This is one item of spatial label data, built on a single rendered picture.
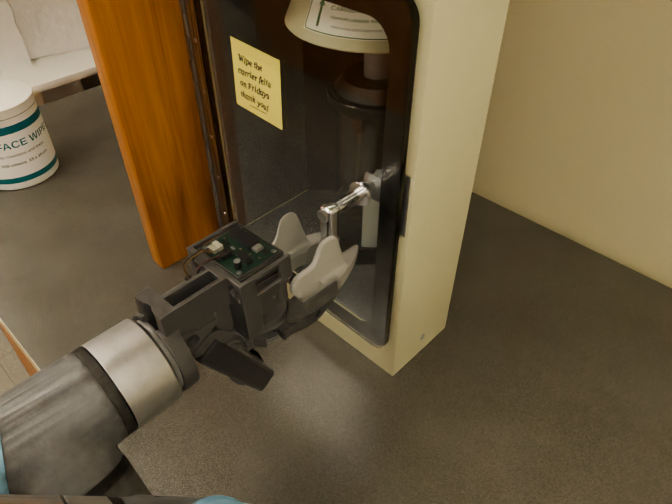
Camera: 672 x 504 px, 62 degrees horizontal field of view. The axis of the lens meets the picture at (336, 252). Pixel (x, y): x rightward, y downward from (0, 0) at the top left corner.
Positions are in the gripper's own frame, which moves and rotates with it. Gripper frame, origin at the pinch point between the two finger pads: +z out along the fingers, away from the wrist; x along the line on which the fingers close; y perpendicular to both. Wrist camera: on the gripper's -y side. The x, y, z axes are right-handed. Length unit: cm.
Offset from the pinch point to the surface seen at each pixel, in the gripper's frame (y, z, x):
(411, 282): -5.3, 6.2, -5.1
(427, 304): -11.9, 10.2, -4.8
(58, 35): -13, 25, 124
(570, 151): -8.2, 47.7, -3.3
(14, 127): -6, -7, 67
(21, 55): -15, 14, 123
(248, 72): 13.2, 3.6, 15.4
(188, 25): 15.9, 3.7, 25.3
